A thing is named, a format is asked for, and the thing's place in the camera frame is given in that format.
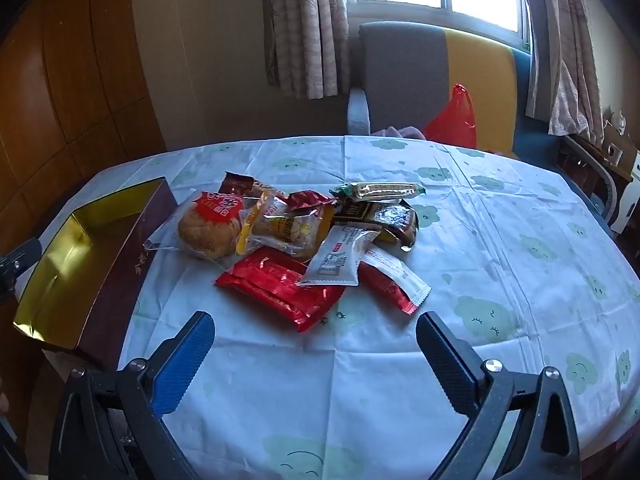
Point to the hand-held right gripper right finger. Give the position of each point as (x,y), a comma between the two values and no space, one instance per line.
(445,355)

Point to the red and white snack packet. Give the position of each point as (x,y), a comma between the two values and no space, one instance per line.
(395,272)

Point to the cardboard box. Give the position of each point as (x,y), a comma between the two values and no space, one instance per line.
(620,147)

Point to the black and yellow snack packet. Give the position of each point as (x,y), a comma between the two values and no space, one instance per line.
(385,217)

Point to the white printed snack packet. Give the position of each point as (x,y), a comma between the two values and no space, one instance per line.
(335,260)

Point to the grey yellow blue sofa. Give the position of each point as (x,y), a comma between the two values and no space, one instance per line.
(400,70)

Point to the yellow clear cake packet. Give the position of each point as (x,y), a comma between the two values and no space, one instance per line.
(285,227)

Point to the maroon snack packet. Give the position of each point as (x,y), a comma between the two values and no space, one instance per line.
(235,182)

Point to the red plastic bag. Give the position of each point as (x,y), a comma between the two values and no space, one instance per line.
(452,120)

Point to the small red foil packet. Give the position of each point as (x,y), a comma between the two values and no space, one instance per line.
(305,197)

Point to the large red foil packet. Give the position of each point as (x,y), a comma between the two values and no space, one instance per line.
(275,285)

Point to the maroon box with gold inside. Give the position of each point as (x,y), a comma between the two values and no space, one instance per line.
(115,280)

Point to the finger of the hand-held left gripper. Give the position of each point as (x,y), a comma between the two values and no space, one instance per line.
(20,260)

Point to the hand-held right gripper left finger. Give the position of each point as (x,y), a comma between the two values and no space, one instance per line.
(180,367)

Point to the pink cloth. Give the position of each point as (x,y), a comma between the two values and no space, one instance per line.
(395,132)

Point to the beige patterned curtain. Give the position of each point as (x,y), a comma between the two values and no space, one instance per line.
(567,60)
(305,30)

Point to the green-ended gold bar packet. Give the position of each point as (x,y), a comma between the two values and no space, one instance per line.
(380,190)

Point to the grain bar packet red ends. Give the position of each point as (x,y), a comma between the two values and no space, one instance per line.
(266,190)

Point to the brown wooden wardrobe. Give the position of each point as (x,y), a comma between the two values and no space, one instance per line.
(60,85)

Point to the round bread packet red label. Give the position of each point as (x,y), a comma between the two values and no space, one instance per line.
(205,230)

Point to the grey metal chair frame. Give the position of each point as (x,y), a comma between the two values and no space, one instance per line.
(605,180)

